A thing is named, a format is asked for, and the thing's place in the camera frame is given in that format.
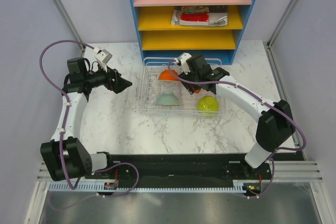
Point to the white slotted cable duct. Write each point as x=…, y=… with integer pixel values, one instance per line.
x=102, y=187

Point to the pale green bowl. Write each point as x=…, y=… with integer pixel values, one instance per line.
x=167, y=99

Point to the lime green bowl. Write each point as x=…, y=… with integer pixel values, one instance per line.
x=208, y=103

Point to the blue shelf unit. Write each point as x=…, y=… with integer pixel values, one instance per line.
x=168, y=28

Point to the clear wire dish rack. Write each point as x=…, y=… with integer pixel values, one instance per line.
x=152, y=87

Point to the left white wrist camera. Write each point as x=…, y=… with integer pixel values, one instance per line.
x=102, y=57

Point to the red cover magazine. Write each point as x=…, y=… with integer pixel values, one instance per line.
x=190, y=16

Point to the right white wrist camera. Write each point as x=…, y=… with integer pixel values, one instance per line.
x=182, y=61

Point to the spiral notebook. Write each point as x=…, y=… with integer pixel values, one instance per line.
x=218, y=15

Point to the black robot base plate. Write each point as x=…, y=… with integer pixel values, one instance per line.
x=176, y=158

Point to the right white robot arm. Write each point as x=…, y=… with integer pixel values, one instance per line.
x=273, y=119

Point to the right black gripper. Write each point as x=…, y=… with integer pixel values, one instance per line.
x=189, y=88

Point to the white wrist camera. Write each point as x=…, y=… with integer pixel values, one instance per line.
x=102, y=57
x=182, y=61

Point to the aluminium frame rail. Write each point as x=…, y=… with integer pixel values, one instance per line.
x=294, y=170

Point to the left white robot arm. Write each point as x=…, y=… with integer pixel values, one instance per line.
x=64, y=155

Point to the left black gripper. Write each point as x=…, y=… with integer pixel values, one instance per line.
x=119, y=84

